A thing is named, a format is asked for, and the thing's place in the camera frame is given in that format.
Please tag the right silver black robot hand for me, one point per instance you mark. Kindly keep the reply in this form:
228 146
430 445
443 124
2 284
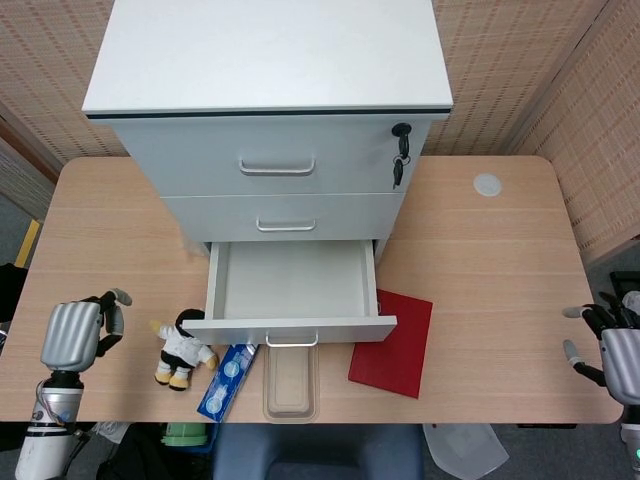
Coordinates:
622 360

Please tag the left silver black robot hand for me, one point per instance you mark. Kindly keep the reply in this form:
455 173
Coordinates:
70 332

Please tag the white shallow drawer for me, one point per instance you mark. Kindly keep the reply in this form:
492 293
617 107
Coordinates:
295 285

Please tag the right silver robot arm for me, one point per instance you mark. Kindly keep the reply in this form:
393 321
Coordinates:
631 450

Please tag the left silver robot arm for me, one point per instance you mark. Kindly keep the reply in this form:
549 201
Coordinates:
50 430

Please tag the white drawer with lock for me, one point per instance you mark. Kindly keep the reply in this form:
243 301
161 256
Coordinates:
200 155

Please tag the white middle-size drawer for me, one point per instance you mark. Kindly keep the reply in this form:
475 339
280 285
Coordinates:
350 217

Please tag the white drawer cabinet body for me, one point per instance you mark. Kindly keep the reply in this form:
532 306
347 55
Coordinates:
270 55

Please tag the white shoe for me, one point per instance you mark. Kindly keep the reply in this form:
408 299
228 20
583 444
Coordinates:
633 300

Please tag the black-headed plush doll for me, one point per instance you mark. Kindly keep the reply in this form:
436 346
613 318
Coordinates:
182 352

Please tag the green bottle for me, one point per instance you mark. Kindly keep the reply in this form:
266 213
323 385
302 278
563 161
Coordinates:
186 435

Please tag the blue white toothpaste box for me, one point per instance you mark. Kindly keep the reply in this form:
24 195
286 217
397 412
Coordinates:
230 380

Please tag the translucent white plastic bin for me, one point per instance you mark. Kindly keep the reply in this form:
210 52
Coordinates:
465 450

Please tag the red hardcover book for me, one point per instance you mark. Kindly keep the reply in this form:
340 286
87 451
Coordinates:
395 360

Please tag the clear plastic container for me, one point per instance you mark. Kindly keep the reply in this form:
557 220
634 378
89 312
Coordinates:
291 385

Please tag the blue chair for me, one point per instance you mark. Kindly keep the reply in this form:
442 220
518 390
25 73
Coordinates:
315 450

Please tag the black hanging key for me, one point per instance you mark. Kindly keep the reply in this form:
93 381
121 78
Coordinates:
398 172

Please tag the black key in lock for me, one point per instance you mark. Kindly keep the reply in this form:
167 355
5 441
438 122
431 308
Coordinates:
403 137

